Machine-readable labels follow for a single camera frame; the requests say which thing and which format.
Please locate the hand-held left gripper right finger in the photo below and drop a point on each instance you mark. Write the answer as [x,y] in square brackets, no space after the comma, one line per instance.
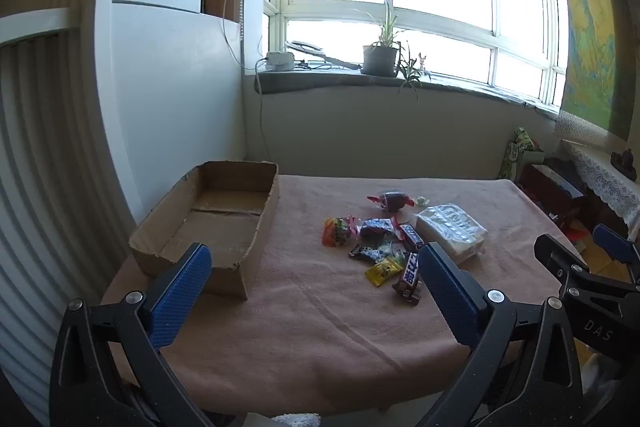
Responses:
[450,297]

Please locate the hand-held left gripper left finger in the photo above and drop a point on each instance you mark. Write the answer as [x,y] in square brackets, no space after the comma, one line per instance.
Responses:
[180,292]

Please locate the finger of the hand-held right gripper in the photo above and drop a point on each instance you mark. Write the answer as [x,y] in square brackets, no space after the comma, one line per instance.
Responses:
[614,243]
[552,252]

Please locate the large brown chocolate bar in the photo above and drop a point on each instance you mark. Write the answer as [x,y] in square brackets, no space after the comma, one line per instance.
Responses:
[409,279]

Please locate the white soft packet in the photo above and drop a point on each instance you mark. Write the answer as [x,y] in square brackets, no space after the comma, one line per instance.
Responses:
[450,229]

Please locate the small brown chocolate bar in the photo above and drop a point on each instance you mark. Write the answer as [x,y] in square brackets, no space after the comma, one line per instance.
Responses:
[412,238]

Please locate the yellow candy packet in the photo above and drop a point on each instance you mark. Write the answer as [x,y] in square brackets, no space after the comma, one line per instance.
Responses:
[382,272]

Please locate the cardboard box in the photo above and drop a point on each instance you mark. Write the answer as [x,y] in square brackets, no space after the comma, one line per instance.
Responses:
[220,227]

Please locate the small black snack packet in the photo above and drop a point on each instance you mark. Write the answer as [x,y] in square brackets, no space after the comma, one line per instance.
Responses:
[364,252]

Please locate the small green candy packet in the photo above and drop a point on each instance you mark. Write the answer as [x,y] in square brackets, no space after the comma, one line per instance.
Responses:
[422,200]

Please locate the round cookie red-edged packet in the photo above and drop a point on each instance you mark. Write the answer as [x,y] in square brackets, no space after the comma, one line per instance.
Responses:
[376,228]

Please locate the dark cake clear packet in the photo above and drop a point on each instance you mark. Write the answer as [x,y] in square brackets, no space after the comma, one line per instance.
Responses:
[392,201]

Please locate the orange green snack packet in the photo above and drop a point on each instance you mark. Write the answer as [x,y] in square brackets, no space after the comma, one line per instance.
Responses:
[337,232]

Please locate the dark red wooden cabinet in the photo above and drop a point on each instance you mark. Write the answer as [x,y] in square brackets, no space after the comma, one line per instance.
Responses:
[545,187]

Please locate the white lace cloth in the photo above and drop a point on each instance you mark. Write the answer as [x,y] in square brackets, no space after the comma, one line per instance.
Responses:
[600,172]

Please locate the dark small ornament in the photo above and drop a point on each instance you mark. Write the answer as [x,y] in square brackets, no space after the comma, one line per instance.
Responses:
[624,162]

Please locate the green patterned bag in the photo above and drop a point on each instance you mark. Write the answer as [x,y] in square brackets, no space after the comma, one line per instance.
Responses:
[515,152]

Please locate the pink table blanket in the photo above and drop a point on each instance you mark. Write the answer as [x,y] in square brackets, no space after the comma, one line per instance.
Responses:
[325,332]

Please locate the white ribbed panel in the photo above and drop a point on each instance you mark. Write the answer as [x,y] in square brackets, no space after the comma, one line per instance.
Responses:
[45,182]

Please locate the white cabinet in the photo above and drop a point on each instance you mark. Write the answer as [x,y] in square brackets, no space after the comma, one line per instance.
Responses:
[165,82]

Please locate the small pink figurine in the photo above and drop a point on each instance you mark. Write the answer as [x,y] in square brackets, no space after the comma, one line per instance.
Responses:
[423,61]

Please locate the spider plant in grey pot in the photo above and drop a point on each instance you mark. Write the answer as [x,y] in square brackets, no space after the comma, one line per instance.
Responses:
[380,59]

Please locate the black flat gadget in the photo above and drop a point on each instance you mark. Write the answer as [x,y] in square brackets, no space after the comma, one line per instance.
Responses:
[305,46]

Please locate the yellow green wall tapestry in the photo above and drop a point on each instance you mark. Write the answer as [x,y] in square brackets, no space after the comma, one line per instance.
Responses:
[595,57]

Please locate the white window frame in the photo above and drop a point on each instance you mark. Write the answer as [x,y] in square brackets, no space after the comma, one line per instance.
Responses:
[340,8]

